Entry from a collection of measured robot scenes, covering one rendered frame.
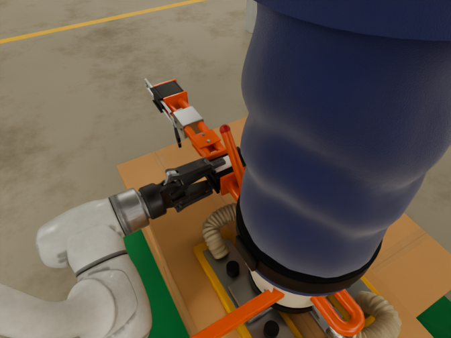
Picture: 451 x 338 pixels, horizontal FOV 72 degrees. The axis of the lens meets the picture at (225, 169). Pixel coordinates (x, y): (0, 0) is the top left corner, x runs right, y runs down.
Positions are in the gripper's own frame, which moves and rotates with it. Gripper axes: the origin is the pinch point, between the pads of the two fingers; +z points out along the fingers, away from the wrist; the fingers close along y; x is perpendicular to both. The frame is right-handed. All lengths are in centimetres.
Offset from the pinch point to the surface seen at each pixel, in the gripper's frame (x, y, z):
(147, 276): -38, 112, -28
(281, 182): 28.0, -31.3, -9.3
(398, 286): 37, 59, 51
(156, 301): -24, 112, -29
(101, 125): -177, 113, -16
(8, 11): -456, 113, -59
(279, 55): 25, -44, -10
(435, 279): 42, 59, 65
